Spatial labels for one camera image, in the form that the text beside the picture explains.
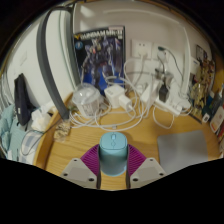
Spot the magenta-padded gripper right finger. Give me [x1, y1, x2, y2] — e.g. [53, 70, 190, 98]
[125, 143, 168, 190]

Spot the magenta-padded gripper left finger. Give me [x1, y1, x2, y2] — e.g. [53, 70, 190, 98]
[60, 143, 103, 190]

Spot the light blue computer mouse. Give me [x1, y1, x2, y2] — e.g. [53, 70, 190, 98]
[98, 131, 130, 177]

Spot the grey mouse pad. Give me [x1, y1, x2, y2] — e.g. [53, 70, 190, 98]
[156, 129, 219, 175]

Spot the clear snack bag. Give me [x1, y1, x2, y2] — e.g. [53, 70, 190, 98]
[53, 121, 72, 143]

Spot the white power strip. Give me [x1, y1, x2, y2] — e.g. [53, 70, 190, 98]
[139, 84, 193, 116]

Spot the clear plastic lidded container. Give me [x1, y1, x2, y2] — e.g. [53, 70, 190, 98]
[71, 83, 102, 118]

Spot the teal plaid bedding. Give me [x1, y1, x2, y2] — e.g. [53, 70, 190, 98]
[0, 104, 34, 161]

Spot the small white cube clock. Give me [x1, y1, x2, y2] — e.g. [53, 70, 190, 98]
[201, 112, 211, 124]

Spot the black plug adapter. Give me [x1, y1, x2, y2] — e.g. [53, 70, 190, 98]
[158, 84, 170, 103]

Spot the white multi-port charger block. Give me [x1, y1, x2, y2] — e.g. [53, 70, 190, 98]
[103, 84, 134, 112]

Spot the black bag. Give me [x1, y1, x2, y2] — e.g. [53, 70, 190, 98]
[13, 73, 34, 127]

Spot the tan robot figure model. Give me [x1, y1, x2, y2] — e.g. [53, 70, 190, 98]
[191, 59, 216, 121]

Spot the blue-topped spray bottle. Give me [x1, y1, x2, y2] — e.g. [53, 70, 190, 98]
[208, 83, 224, 116]

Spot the blue robot model kit box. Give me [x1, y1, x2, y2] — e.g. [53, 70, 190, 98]
[73, 26, 126, 96]

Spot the white tangled charger cable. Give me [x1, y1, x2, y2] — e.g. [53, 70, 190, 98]
[69, 54, 158, 133]

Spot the white wall socket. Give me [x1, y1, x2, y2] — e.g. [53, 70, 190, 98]
[130, 39, 153, 59]
[152, 43, 171, 63]

